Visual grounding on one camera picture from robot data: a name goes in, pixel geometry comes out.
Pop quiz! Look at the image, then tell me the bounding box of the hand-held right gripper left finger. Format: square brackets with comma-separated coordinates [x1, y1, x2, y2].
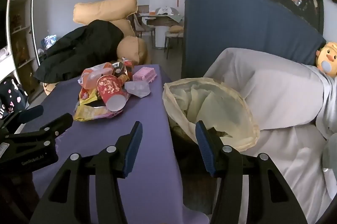
[33, 121, 143, 224]

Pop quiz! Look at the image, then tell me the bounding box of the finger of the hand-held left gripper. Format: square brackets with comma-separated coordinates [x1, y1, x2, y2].
[19, 105, 44, 123]
[39, 113, 74, 140]

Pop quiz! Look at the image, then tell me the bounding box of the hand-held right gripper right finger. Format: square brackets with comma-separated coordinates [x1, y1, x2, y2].
[195, 120, 308, 224]

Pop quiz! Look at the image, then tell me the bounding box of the yellow snack wrapper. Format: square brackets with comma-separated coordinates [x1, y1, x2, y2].
[73, 87, 124, 122]

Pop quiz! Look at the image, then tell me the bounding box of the yellowish bin liner bag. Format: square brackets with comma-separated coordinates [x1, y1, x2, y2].
[162, 77, 261, 153]

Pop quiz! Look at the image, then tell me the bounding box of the pink plastic bag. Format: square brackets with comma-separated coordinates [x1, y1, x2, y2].
[79, 63, 114, 89]

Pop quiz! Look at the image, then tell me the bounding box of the pink cupcake liner pack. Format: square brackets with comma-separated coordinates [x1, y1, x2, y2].
[96, 75, 131, 111]

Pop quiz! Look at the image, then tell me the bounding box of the clear plastic wrap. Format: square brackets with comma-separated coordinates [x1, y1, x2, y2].
[124, 80, 151, 98]

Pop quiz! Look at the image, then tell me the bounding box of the pink ribbed plastic tray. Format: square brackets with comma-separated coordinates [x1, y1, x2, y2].
[132, 67, 158, 82]

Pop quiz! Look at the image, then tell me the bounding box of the dark snack packet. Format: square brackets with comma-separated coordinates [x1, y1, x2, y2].
[112, 58, 135, 82]

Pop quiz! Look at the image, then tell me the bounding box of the white trash bin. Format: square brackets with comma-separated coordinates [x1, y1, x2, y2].
[203, 48, 337, 224]

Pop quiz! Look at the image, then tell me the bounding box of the black bag with pink print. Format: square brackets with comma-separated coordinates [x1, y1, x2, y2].
[0, 76, 28, 119]

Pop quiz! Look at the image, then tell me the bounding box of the tan wooden stool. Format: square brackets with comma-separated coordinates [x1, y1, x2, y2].
[42, 82, 58, 96]

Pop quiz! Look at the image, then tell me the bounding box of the purple tablecloth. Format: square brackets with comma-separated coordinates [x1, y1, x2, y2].
[32, 64, 211, 224]

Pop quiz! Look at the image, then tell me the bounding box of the small colourful picture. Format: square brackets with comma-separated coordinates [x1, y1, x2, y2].
[41, 35, 57, 49]

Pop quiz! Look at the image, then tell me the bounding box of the black jacket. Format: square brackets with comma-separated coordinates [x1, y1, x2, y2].
[34, 19, 124, 84]

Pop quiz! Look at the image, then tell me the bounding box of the white shelf unit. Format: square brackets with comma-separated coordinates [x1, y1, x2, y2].
[5, 0, 44, 98]

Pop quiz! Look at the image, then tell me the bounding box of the long tan cushion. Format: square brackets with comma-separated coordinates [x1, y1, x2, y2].
[73, 0, 139, 26]

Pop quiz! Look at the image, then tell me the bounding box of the dining chair with tan cushion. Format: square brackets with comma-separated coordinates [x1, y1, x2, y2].
[164, 25, 184, 59]

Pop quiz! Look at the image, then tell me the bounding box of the grey dining chair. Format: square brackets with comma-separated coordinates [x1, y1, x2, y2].
[133, 13, 156, 38]

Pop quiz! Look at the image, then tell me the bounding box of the dark cabinet counter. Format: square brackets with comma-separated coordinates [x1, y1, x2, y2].
[181, 0, 327, 80]

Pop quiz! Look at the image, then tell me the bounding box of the wooden dining table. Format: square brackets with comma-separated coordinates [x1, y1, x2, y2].
[138, 12, 185, 49]

